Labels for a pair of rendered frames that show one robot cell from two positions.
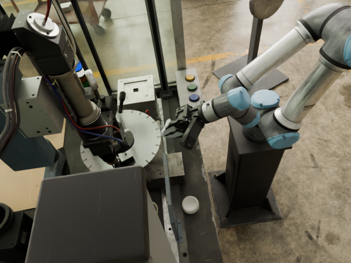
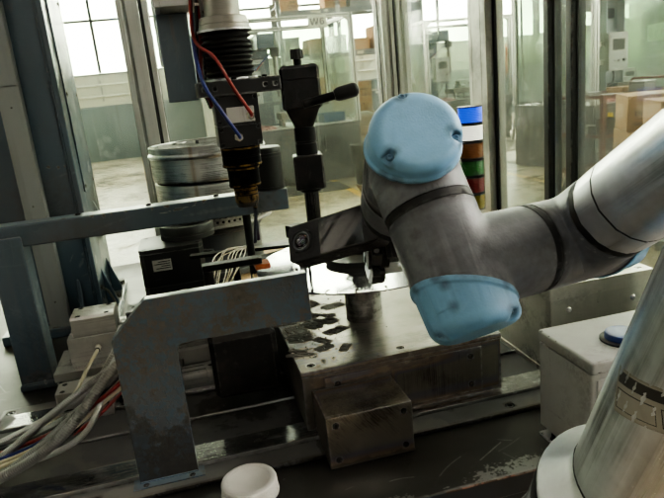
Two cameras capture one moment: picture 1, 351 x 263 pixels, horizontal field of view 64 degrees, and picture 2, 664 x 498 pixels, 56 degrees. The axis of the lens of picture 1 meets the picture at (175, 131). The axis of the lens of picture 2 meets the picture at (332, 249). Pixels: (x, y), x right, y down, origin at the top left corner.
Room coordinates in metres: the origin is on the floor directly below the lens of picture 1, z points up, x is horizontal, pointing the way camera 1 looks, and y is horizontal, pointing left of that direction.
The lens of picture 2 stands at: (0.42, -0.69, 1.23)
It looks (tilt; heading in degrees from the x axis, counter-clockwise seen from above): 15 degrees down; 76
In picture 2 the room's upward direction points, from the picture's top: 6 degrees counter-clockwise
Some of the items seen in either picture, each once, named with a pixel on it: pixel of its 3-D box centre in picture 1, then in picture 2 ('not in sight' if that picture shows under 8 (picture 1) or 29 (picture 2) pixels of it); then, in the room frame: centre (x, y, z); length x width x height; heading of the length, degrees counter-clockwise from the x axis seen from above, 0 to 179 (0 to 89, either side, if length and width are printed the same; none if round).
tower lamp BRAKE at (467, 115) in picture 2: (75, 65); (469, 114); (0.96, 0.36, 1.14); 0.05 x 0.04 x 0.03; 89
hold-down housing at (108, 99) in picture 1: (110, 118); (303, 122); (0.61, 0.20, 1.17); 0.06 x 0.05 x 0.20; 170
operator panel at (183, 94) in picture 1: (189, 98); (660, 378); (0.97, -0.10, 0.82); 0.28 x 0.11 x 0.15; 179
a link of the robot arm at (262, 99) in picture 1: (264, 107); not in sight; (0.77, -0.40, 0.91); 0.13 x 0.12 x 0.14; 8
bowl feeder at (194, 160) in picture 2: not in sight; (215, 207); (0.52, 1.00, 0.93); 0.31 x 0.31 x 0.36
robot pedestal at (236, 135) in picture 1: (249, 167); not in sight; (0.78, -0.40, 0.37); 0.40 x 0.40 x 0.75; 89
